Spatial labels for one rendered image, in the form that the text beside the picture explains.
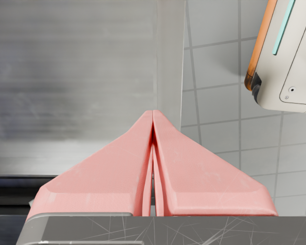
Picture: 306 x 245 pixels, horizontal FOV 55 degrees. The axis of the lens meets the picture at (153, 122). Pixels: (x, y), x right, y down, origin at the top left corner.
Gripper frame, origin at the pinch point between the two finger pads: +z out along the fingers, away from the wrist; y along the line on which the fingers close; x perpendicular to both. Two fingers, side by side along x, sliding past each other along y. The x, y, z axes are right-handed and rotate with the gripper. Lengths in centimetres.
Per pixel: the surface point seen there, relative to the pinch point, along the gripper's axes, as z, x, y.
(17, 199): 19.3, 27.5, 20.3
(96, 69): 21.0, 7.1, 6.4
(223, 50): 108, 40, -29
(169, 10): 21.1, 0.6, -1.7
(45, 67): 21.2, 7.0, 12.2
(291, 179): 106, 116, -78
